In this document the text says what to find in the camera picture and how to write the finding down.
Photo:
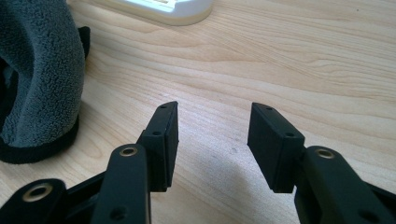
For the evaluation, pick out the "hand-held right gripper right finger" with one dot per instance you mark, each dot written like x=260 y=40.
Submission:
x=274 y=149

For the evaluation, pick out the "white plastic object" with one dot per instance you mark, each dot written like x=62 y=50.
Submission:
x=168 y=9

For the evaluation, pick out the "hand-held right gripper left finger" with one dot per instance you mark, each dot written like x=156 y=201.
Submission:
x=163 y=140

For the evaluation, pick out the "grey cloth with black trim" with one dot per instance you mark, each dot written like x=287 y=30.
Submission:
x=40 y=68

